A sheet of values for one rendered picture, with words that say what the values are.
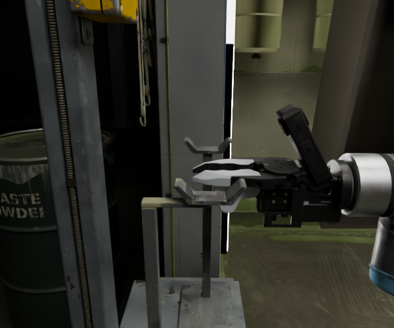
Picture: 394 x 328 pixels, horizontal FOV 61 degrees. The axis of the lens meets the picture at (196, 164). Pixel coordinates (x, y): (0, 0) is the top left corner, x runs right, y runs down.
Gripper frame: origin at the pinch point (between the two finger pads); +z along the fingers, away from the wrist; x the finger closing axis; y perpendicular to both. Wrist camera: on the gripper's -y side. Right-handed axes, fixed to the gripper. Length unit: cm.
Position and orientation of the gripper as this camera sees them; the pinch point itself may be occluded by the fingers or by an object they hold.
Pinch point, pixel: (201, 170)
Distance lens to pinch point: 48.0
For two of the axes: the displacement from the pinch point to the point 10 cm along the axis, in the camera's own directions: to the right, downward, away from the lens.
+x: 0.2, -3.1, 9.5
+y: 0.0, 9.5, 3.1
